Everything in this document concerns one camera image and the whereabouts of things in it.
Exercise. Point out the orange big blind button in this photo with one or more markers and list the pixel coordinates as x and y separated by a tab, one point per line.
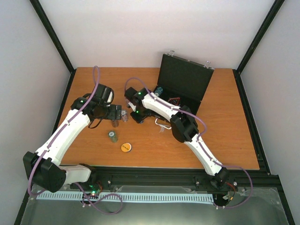
126	147

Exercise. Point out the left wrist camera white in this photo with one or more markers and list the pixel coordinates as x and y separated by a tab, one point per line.
110	97

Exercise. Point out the green chip stack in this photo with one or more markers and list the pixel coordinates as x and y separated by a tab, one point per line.
113	137

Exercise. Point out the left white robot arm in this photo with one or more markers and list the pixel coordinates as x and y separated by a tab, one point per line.
43	167

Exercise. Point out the blue chip stack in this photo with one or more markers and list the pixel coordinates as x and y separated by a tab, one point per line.
158	91

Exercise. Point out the triangular all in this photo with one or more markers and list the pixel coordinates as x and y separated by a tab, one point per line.
174	101

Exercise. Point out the purple chip stack right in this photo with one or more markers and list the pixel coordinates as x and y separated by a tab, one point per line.
124	115

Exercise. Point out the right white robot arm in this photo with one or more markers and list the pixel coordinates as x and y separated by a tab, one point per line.
183	126

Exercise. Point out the black poker set case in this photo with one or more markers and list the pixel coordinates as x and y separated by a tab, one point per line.
183	78

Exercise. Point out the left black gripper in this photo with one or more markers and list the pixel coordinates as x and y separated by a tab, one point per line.
113	115

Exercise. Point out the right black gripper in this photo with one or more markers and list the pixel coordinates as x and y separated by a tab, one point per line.
138	119

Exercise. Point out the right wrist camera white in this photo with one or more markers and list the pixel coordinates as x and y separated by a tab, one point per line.
132	106

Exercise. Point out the light blue slotted cable duct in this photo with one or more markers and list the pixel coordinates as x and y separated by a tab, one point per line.
130	197

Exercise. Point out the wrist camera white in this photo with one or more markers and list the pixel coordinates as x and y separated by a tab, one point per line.
132	106
110	97

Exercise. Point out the black aluminium frame rail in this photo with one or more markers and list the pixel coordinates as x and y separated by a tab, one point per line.
196	179

